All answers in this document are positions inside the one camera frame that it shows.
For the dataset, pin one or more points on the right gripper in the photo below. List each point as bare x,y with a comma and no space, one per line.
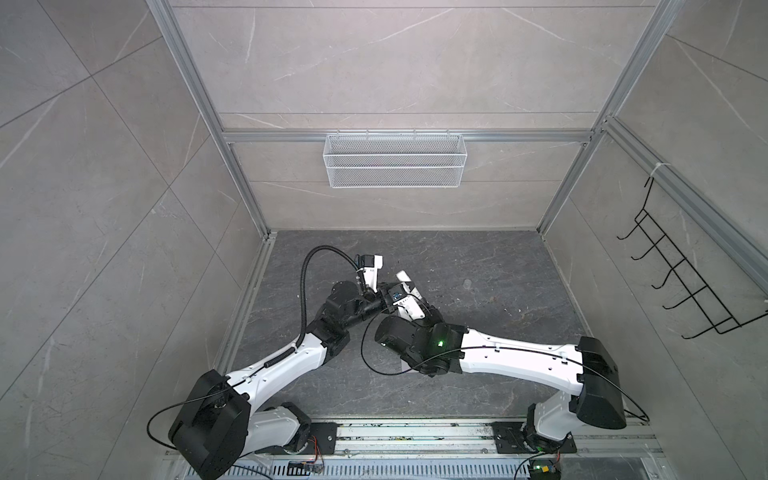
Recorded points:
430,314

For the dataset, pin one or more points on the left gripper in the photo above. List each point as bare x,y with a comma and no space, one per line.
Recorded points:
385,297

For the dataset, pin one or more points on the white glue stick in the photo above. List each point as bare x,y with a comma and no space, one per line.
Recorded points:
408,284

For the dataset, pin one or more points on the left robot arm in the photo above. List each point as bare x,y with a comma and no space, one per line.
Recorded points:
221,419

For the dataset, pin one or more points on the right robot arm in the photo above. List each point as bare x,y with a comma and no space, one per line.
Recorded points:
584,374

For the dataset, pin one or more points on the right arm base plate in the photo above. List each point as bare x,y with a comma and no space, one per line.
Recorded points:
518,438

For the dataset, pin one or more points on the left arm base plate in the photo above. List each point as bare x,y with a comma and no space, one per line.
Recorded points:
321,437

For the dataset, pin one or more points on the white vented cable duct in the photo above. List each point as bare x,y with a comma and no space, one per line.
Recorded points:
393,469

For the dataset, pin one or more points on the aluminium rail frame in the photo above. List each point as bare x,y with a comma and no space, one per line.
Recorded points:
473,436

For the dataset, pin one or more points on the black wire hook rack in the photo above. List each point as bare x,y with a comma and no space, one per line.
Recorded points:
679,266

